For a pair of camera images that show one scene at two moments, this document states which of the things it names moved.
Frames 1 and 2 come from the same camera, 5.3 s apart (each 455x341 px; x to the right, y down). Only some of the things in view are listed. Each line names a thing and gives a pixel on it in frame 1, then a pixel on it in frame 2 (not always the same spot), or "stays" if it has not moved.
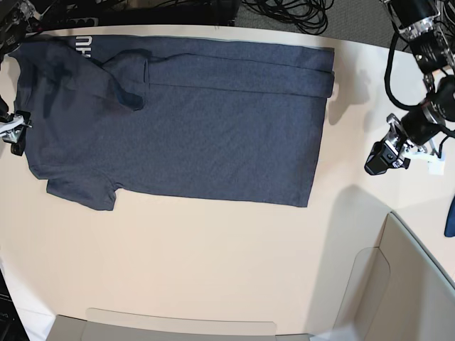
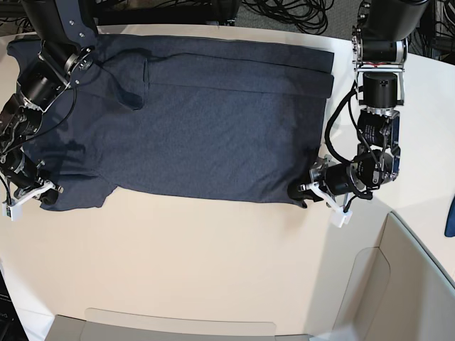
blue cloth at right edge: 449,229 stays
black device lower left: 12,327 stays
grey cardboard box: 397,291 stays
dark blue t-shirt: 230,119 stays
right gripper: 398,143 to 300,191
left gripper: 10,131 to 48,193
